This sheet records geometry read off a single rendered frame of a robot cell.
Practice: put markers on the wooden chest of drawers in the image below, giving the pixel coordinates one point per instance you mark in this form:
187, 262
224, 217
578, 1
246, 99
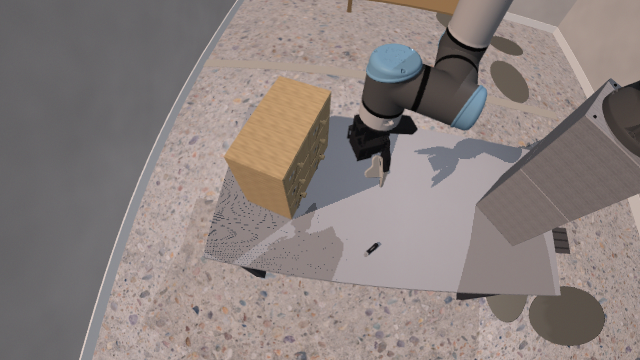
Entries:
267, 145

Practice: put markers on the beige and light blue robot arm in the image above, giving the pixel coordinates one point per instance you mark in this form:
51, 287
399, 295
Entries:
395, 78

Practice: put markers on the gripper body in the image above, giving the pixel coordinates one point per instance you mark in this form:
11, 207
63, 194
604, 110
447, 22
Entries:
375, 141

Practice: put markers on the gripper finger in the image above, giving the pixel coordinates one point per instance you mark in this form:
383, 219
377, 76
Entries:
380, 166

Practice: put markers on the black aa battery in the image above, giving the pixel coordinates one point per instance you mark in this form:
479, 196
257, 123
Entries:
371, 249

